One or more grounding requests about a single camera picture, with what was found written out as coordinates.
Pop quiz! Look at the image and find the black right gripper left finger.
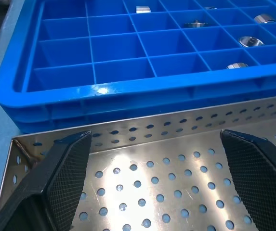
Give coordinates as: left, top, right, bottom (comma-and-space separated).
0, 130, 92, 231

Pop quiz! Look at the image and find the perforated steel tray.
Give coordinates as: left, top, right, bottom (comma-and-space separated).
0, 93, 276, 231

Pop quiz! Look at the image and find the blue plastic compartment tray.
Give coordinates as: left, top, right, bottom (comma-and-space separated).
0, 0, 276, 134

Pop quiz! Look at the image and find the metal roller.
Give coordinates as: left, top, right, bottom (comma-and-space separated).
184, 19, 209, 28
226, 62, 249, 70
238, 36, 265, 48
135, 6, 152, 14
253, 14, 276, 24

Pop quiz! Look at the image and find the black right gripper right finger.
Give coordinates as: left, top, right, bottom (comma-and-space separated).
220, 129, 276, 231

